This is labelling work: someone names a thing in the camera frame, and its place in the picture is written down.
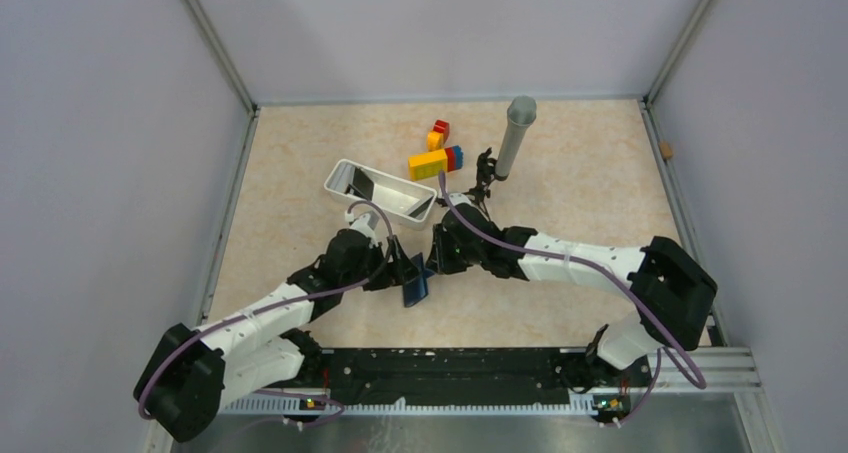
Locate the small orange toy block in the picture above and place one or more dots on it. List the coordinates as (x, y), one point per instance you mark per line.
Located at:
(434, 140)

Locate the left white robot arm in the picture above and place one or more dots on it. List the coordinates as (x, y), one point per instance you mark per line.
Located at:
(194, 372)

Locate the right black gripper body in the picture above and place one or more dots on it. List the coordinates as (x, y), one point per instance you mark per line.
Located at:
(457, 259)

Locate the blue leather card holder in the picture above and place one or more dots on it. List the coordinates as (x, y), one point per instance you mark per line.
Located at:
(418, 289)

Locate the small brown wall object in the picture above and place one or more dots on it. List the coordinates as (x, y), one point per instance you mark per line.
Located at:
(666, 150)

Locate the black card in tray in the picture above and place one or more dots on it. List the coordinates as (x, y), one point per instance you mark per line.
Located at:
(360, 185)
(419, 209)

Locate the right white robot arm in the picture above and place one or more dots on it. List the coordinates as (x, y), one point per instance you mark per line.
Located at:
(672, 294)

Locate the black mini tripod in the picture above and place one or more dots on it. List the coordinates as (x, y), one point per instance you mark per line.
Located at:
(484, 177)

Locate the yellow toy block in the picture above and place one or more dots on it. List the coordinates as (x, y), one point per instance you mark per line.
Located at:
(427, 165)

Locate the grey microphone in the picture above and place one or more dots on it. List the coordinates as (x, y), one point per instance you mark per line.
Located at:
(520, 115)

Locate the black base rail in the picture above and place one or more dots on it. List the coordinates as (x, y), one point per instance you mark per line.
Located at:
(449, 376)

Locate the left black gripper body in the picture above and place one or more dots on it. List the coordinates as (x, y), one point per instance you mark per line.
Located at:
(372, 263)

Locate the small red toy block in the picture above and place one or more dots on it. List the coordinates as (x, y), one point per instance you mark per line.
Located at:
(442, 128)

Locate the white rectangular tray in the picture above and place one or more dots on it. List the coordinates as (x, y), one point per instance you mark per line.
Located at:
(392, 194)

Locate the red blue toy block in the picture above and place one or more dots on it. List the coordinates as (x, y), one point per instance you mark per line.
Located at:
(454, 158)

